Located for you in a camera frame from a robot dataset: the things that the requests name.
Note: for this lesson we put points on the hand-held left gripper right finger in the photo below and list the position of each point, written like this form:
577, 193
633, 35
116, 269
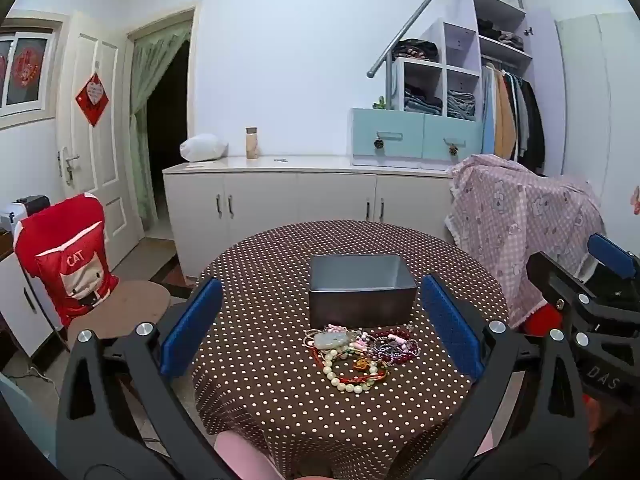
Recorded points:
450, 327

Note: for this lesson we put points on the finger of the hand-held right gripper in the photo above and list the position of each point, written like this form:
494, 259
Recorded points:
610, 255
560, 280

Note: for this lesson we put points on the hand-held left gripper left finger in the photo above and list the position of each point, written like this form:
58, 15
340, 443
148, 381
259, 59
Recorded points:
192, 327

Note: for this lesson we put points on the grey metal box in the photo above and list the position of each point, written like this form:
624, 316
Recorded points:
360, 305

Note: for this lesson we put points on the red cloth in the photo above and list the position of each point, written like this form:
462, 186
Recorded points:
542, 321

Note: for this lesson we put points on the pink ornament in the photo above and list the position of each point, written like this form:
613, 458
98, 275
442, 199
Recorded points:
636, 200

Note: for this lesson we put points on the pink checked bear blanket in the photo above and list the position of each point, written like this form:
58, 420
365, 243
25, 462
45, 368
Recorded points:
515, 220

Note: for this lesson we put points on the brown polka dot tablecloth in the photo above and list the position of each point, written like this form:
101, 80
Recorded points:
260, 270

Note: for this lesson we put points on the person's pink trouser leg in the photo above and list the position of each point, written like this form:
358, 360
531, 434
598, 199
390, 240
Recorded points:
245, 457

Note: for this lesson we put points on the long white cabinet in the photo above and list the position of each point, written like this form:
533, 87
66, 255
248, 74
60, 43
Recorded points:
275, 200

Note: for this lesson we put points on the white wardrobe doors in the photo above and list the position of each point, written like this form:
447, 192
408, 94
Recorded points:
595, 100

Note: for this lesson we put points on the white panel door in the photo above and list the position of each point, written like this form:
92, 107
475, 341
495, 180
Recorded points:
105, 185

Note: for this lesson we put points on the row of hanging clothes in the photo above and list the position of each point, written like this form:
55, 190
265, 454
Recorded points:
515, 115

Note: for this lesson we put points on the low white side cabinet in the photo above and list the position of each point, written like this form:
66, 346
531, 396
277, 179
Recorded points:
20, 305

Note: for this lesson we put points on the white plastic bag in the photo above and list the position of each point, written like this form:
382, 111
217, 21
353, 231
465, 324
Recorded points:
202, 147

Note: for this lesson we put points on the beige bottle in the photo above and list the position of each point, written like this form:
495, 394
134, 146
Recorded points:
251, 142

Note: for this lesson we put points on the teal drawer unit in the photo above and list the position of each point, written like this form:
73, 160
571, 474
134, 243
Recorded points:
400, 135

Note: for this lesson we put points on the folded blue jeans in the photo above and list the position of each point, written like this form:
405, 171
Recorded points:
422, 100
461, 106

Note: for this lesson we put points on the black and white appliance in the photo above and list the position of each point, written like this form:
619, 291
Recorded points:
30, 207

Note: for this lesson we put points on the green lace curtain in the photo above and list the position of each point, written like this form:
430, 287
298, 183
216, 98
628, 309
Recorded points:
142, 125

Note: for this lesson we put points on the small green plant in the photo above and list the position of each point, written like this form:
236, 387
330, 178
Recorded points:
380, 103

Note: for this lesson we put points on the red diamond door decoration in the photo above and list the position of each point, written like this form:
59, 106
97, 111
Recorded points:
92, 99

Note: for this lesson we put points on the lilac open wardrobe shelving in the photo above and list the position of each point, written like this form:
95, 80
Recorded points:
457, 45

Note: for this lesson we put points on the folded dark striped clothes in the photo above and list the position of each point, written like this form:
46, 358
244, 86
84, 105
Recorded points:
415, 51

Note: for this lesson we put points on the grey metal handrail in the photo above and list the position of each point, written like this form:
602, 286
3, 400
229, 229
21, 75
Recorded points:
425, 5

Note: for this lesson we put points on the window with red paper cutting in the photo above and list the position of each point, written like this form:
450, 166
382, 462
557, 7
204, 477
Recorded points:
27, 67

